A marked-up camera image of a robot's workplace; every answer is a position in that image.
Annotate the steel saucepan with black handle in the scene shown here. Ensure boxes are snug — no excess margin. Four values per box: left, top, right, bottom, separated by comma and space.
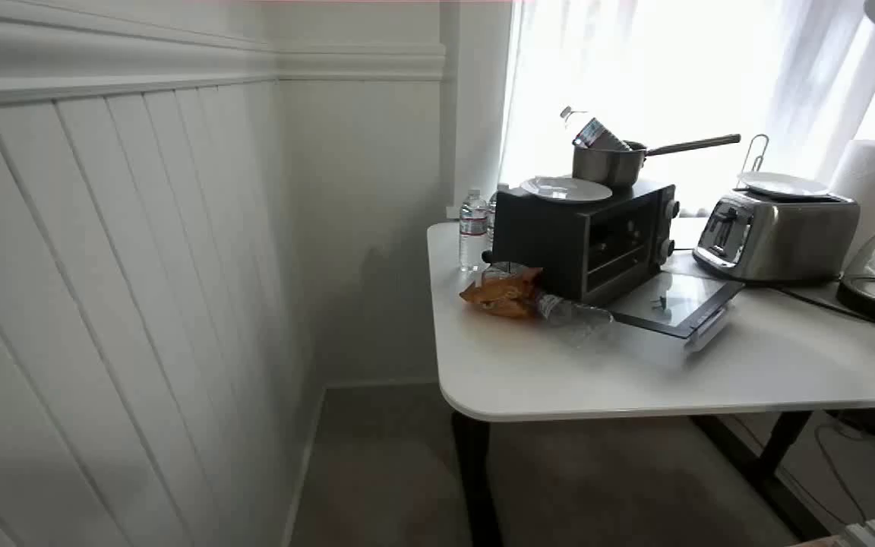
572, 130, 743, 196

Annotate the clear crumpled plastic bag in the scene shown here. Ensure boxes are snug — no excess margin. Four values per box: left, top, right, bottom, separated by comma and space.
539, 293, 615, 333

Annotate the metal wire loop holder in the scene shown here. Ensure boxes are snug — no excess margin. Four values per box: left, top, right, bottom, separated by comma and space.
738, 130, 775, 181

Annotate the clear plastic water bottle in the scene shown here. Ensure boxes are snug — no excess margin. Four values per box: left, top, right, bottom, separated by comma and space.
457, 189, 496, 276

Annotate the glass oven door with handle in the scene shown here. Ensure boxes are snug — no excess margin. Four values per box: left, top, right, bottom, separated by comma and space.
600, 264, 748, 358

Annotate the white plate with grey rim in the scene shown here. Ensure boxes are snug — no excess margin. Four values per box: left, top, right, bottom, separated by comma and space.
518, 174, 618, 207

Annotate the white sheer curtain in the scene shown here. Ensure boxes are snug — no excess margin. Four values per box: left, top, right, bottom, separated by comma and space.
499, 0, 875, 220

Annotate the black toaster oven body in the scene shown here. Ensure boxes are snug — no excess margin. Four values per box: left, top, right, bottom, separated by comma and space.
484, 181, 683, 307

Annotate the small white plate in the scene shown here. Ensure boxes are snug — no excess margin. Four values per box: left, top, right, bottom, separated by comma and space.
734, 171, 834, 205

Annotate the black table leg frame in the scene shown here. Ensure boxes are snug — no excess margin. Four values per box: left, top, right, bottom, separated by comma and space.
689, 408, 838, 542

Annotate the black table leg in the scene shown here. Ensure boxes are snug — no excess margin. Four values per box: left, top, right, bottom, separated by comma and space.
449, 408, 506, 547

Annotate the orange snack bag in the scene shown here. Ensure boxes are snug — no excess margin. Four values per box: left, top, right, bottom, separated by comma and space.
459, 264, 546, 325

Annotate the grey box in saucepan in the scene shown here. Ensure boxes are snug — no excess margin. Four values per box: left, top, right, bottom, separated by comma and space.
572, 116, 634, 154

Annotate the silver slot toaster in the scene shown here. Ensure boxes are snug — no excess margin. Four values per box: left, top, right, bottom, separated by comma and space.
689, 189, 862, 286

